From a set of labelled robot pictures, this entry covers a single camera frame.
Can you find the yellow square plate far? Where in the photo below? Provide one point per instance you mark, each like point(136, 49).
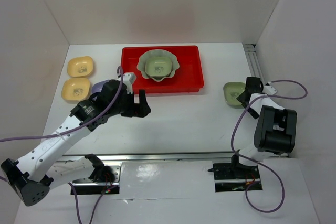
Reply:
point(80, 67)

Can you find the aluminium rail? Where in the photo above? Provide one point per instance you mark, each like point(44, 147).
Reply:
point(167, 157)

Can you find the green square plate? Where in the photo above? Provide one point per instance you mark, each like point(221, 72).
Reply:
point(232, 90)
point(158, 67)

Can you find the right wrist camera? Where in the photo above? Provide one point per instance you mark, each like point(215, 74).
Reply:
point(269, 89)

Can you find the yellow square plate near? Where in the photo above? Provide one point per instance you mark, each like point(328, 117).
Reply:
point(76, 89)

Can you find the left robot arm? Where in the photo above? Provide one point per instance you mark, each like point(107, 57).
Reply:
point(33, 175)

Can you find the yellow square plate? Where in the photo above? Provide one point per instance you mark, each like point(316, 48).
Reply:
point(76, 89)
point(80, 67)

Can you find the green scalloped bowl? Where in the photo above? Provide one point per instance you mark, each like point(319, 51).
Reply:
point(155, 53)

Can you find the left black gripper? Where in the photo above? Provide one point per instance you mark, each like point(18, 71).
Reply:
point(139, 109)

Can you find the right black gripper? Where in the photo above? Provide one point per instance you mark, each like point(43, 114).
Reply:
point(240, 98)

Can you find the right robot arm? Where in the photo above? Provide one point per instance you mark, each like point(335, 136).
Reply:
point(275, 132)

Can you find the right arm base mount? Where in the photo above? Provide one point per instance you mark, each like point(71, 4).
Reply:
point(229, 178)

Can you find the purple square plate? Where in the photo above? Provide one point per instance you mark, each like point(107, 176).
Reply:
point(97, 88)

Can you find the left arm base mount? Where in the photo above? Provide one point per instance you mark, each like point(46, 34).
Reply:
point(109, 183)

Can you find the red plastic bin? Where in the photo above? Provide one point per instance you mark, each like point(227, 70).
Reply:
point(188, 78)

